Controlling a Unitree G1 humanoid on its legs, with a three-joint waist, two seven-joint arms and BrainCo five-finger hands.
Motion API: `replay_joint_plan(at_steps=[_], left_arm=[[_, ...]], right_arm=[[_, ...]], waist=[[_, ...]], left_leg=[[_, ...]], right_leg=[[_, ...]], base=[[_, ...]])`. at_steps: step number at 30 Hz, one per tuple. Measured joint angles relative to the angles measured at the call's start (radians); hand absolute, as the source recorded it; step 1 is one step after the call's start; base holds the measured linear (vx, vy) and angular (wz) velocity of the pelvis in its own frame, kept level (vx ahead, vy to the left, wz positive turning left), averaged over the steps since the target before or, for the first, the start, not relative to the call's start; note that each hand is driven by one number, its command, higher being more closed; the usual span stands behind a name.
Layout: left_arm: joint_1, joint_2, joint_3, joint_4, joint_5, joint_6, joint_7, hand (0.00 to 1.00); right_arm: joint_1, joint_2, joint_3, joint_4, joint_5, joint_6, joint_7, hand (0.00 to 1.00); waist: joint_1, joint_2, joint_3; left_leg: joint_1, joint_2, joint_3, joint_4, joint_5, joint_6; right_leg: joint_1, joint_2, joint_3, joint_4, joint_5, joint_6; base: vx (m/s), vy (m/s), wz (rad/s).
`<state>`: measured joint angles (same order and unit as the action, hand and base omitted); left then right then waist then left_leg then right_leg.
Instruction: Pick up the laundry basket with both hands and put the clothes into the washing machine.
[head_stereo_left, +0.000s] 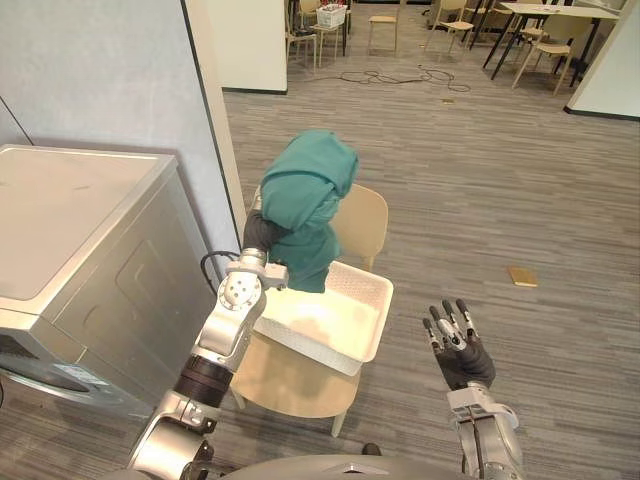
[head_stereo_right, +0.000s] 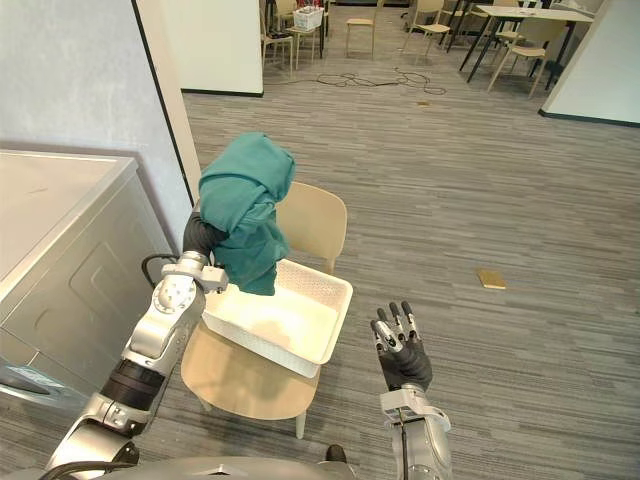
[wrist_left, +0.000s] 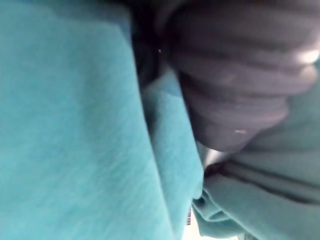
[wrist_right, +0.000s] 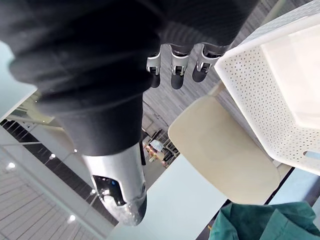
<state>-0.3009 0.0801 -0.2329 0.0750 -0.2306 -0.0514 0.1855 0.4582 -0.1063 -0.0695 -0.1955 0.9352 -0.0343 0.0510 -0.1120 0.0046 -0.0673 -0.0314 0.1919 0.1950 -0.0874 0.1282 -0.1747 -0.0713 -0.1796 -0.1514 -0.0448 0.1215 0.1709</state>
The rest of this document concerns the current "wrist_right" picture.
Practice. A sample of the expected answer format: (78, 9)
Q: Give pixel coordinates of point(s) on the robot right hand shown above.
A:
(87, 62)

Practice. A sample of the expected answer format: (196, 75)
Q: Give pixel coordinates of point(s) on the white perforated laundry basket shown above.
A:
(255, 95)

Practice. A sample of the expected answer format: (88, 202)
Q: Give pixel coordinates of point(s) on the teal green garment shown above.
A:
(262, 222)

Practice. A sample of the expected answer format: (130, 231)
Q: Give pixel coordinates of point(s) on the beige plastic chair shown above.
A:
(220, 150)

